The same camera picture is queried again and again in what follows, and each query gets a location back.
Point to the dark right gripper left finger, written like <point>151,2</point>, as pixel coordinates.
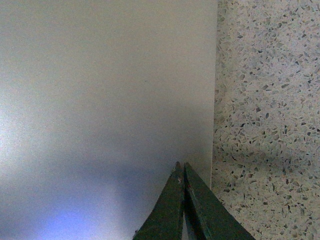
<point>165,222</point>

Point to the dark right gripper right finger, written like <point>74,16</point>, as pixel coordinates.
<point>206,217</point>

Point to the grey laptop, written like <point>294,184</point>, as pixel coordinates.
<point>98,101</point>

